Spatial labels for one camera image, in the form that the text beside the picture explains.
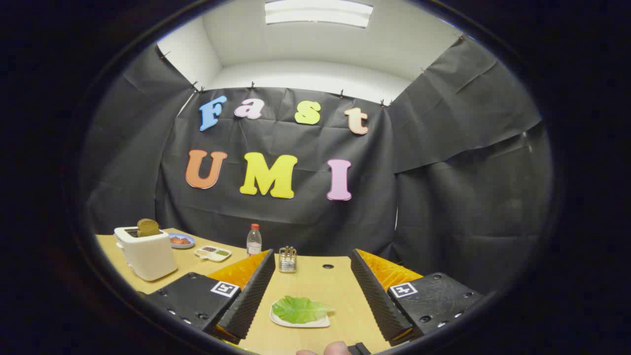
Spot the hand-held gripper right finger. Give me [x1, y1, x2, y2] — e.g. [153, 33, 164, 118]
[350, 249, 486, 346]

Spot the white toaster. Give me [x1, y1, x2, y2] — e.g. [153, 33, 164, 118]
[114, 226, 178, 282]

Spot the clear plastic water bottle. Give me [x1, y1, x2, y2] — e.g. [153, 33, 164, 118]
[246, 223, 262, 258]

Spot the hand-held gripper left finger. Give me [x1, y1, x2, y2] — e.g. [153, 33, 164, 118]
[143, 249, 276, 345]

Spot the white divided condiment tray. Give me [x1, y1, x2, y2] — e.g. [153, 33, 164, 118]
[194, 246, 232, 262]

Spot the ceiling light panel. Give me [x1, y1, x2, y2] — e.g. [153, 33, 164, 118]
[265, 0, 374, 28]

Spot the blue plate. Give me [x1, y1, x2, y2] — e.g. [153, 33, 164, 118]
[168, 232, 196, 249]

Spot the brown bread slice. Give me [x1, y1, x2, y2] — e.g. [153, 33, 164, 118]
[137, 218, 161, 238]

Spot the green lettuce leaf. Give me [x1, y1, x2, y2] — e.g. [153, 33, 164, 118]
[272, 295, 336, 324]

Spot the clear cutlery holder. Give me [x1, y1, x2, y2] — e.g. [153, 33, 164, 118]
[279, 246, 298, 273]

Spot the small white rectangular plate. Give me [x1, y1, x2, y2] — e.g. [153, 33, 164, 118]
[269, 298, 331, 328]

